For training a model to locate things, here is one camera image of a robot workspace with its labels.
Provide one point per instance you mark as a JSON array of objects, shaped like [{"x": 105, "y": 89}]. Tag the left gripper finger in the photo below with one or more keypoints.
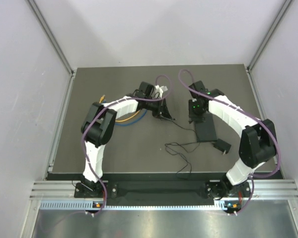
[
  {"x": 160, "y": 115},
  {"x": 165, "y": 111}
]

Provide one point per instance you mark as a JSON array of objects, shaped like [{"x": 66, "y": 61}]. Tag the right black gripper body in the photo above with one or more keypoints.
[{"x": 195, "y": 113}]

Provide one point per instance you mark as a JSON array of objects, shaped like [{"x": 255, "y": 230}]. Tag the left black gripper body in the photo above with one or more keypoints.
[{"x": 155, "y": 106}]

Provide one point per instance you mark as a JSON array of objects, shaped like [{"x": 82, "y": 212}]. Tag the black network switch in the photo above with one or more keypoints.
[{"x": 205, "y": 129}]

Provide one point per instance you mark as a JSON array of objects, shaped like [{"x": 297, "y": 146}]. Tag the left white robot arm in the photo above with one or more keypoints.
[{"x": 98, "y": 126}]

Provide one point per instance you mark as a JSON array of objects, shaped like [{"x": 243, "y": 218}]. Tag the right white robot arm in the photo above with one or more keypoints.
[{"x": 257, "y": 137}]

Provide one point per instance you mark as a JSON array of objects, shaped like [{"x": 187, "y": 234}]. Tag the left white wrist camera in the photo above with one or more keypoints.
[{"x": 159, "y": 91}]

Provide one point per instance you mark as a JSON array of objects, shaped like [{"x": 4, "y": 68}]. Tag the grey slotted cable duct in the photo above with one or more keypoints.
[{"x": 93, "y": 206}]

